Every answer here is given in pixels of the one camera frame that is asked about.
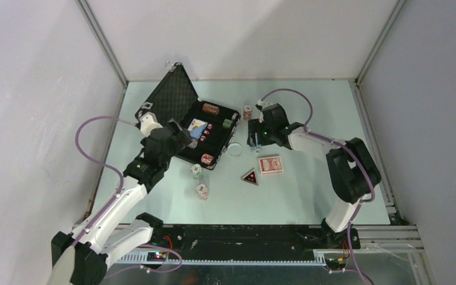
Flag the light blue chip stack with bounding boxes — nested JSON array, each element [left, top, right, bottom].
[[251, 144, 262, 154]]

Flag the black aluminium poker case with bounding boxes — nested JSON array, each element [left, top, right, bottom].
[[135, 62, 242, 170]]

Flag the red playing card deck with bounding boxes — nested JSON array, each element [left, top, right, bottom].
[[258, 156, 283, 175]]

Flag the green white chip stack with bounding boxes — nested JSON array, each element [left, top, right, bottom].
[[191, 164, 202, 180]]

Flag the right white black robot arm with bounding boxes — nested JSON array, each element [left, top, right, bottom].
[[247, 101, 381, 248]]

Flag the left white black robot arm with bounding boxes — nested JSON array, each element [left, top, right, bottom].
[[48, 120, 191, 284]]

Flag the blue playing card deck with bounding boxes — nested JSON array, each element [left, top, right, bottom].
[[188, 118, 207, 139]]

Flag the red dice in case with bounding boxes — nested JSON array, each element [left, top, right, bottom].
[[199, 123, 213, 141]]

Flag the clear round dealer button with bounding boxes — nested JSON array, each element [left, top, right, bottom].
[[226, 142, 243, 157]]

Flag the red white chip stack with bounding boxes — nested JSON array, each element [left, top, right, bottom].
[[243, 104, 252, 121]]

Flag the red chip stack in case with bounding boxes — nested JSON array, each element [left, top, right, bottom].
[[201, 153, 214, 166]]

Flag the green chip stack in case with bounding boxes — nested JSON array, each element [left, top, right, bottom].
[[222, 119, 233, 128]]

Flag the black triangular all-in button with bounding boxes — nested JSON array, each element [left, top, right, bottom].
[[241, 169, 259, 186]]

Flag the brown chip stack in case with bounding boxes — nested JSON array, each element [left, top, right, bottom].
[[202, 103, 220, 115]]

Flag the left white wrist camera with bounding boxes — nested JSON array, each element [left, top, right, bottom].
[[139, 112, 163, 137]]

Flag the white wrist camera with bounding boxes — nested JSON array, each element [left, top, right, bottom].
[[139, 112, 163, 137], [255, 100, 273, 112]]

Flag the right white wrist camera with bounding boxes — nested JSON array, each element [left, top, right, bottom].
[[255, 100, 273, 112]]

